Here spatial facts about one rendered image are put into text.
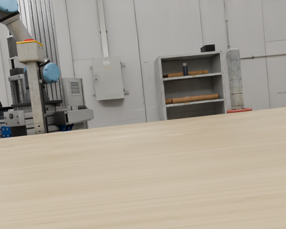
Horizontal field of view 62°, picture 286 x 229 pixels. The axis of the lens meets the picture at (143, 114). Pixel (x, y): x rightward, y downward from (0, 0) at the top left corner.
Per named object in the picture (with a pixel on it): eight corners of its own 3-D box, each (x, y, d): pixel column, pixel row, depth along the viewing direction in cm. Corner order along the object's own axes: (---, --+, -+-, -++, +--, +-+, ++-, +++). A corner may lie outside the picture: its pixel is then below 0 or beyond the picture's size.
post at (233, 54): (236, 173, 93) (225, 49, 90) (245, 172, 93) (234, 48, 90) (240, 176, 89) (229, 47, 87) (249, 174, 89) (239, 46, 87)
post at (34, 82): (44, 181, 91) (29, 64, 88) (57, 180, 91) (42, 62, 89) (40, 186, 86) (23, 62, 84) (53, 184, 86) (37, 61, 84)
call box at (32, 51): (27, 67, 90) (25, 46, 89) (46, 65, 90) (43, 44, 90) (18, 64, 83) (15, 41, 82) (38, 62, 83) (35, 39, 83)
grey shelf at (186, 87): (164, 161, 368) (153, 62, 360) (219, 155, 375) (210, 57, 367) (169, 170, 324) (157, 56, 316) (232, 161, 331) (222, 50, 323)
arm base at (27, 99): (38, 102, 165) (36, 88, 165) (54, 100, 159) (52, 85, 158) (19, 103, 152) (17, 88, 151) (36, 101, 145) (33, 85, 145)
